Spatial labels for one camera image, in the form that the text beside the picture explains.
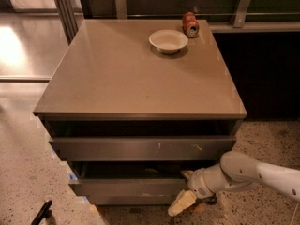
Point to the grey bottom drawer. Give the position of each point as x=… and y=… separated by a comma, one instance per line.
x=131, y=200

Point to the grey top drawer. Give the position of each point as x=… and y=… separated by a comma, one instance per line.
x=142, y=149

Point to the grey drawer cabinet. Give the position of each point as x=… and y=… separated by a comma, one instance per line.
x=112, y=83

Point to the metal shelf bracket left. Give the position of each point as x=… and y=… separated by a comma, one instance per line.
x=121, y=9

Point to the metal shelf bracket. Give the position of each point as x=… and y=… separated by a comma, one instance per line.
x=239, y=16
x=121, y=9

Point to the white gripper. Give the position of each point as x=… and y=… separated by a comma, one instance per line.
x=199, y=182

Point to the orange soda can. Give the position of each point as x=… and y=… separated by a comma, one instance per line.
x=190, y=25

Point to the metal frame post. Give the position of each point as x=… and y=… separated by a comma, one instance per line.
x=67, y=17

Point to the grey drawer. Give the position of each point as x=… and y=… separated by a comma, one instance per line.
x=131, y=200
x=142, y=149
x=127, y=178

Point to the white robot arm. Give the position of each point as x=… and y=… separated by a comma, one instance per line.
x=235, y=172

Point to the metal shelf bracket right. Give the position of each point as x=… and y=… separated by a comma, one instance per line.
x=239, y=16

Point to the black object on floor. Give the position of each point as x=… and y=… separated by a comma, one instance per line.
x=44, y=212

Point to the white bowl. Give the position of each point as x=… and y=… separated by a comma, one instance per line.
x=168, y=41

